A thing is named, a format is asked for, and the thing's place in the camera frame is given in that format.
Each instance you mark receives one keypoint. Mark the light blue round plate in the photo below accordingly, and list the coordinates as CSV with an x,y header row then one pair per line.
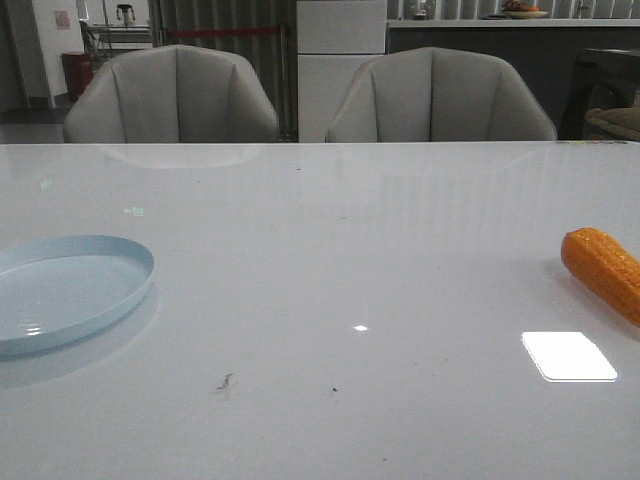
x,y
58,290

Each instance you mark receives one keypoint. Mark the orange toy corn cob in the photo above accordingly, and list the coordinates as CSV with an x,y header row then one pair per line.
x,y
605,267

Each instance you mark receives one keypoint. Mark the right grey upholstered chair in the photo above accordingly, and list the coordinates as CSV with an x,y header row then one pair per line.
x,y
438,95

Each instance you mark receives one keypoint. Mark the grey upholstered chair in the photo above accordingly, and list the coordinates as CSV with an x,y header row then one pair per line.
x,y
438,95
173,94

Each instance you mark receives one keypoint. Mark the white refrigerator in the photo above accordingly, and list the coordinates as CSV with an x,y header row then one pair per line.
x,y
334,38

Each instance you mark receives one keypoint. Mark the left grey upholstered chair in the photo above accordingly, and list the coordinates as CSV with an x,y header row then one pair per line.
x,y
173,94

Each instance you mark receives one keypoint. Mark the red barrier belt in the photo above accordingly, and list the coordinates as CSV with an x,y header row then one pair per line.
x,y
223,33

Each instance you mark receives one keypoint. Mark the background white table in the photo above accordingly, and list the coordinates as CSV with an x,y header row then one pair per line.
x,y
100,39

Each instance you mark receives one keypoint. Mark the grey kitchen counter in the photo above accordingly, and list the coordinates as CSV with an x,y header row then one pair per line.
x,y
543,51

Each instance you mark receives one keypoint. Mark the red trash bin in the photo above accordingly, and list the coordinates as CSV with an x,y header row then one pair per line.
x,y
78,72

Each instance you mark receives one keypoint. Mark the fruit bowl on counter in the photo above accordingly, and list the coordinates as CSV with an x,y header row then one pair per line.
x,y
520,10

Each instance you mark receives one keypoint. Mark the beige cushion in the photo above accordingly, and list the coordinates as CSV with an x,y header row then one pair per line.
x,y
615,123

